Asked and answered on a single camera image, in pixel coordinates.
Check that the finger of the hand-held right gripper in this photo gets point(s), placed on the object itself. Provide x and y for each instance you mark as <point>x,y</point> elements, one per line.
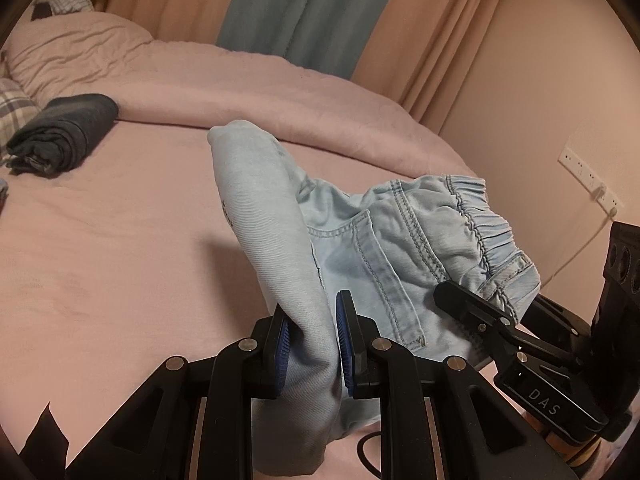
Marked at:
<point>560,330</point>
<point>475,317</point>

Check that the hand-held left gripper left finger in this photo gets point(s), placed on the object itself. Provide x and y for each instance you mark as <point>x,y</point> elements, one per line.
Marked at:
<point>281,355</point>

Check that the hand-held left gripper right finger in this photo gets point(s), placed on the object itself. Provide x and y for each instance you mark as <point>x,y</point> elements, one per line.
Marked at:
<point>345,350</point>

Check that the light blue strawberry denim pants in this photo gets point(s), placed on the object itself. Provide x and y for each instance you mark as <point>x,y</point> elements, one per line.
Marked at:
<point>380,245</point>

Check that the pink bed sheet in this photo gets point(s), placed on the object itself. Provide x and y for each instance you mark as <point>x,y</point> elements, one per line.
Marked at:
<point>125,260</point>

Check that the pink duvet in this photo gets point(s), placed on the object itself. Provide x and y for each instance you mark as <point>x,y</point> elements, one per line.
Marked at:
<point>225,90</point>

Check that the dark folded cloth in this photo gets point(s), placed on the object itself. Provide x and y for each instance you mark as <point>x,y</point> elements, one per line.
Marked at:
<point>65,130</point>

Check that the blue curtain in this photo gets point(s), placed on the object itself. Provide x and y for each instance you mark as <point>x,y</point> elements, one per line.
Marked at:
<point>310,10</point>

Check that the plaid pillow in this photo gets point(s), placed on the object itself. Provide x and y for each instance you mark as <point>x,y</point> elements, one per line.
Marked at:
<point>12,115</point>

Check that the plaid cloth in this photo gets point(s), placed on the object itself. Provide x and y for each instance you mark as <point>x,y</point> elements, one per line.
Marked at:
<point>65,5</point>

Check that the white wall power strip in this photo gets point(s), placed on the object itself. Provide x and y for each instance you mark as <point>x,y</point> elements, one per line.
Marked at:
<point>590,180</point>

